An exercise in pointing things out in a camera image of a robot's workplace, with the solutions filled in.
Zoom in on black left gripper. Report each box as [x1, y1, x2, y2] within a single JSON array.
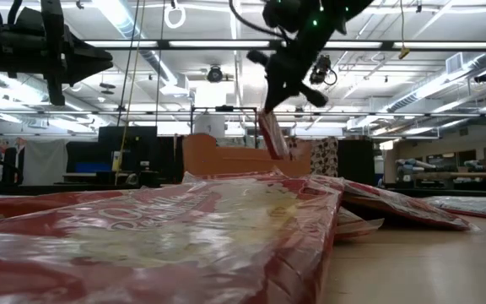
[[0, 0, 114, 106]]

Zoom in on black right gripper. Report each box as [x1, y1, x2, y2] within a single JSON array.
[[246, 20, 348, 113]]

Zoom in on red popcorn bag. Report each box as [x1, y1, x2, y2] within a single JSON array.
[[334, 206, 386, 242], [305, 174, 480, 232], [257, 110, 291, 160], [422, 195, 486, 223], [0, 168, 345, 304], [0, 189, 128, 225]]

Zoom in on round black ceiling device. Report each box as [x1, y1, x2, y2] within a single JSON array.
[[207, 65, 224, 84]]

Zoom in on overhead light bar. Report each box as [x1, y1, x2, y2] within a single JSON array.
[[0, 110, 486, 119], [83, 40, 486, 52]]

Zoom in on white cylinder container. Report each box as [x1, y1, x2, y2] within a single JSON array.
[[194, 113, 226, 138]]

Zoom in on patterned cloth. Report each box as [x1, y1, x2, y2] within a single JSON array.
[[310, 137, 339, 177]]

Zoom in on orange plastic basket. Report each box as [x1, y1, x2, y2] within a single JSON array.
[[182, 133, 312, 179]]

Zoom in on small black monitor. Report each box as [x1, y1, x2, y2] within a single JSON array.
[[65, 141, 100, 174]]

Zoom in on large black monitor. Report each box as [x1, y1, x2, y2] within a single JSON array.
[[98, 125, 159, 174]]

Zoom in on white sheet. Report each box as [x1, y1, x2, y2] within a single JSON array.
[[22, 138, 69, 186]]

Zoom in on black partition panels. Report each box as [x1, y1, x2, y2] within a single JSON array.
[[157, 135, 185, 183]]

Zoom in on white ceiling vent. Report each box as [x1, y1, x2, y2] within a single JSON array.
[[445, 52, 464, 75]]

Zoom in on black hanging camera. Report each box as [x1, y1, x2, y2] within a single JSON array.
[[309, 54, 338, 86]]

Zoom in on yellow hanging rope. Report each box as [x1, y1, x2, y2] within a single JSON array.
[[114, 0, 147, 187]]

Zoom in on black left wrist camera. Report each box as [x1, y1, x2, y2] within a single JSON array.
[[13, 6, 45, 33]]

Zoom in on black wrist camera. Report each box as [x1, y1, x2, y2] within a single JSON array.
[[262, 0, 301, 33], [13, 6, 45, 33]]

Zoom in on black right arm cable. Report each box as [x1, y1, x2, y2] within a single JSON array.
[[228, 0, 289, 42]]

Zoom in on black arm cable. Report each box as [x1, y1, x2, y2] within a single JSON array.
[[7, 0, 24, 25], [228, 0, 289, 42]]

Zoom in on short silver air duct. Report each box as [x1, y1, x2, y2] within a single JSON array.
[[107, 12, 181, 88]]

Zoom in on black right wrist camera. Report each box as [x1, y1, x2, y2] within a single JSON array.
[[262, 0, 301, 33]]

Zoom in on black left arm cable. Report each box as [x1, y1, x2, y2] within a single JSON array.
[[7, 0, 24, 25]]

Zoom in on white hanging ring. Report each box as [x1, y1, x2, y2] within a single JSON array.
[[164, 0, 187, 30]]

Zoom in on yellow hanging cord connector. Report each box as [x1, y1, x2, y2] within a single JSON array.
[[397, 0, 411, 60]]

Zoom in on long silver air duct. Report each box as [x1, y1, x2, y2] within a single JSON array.
[[386, 50, 486, 113]]

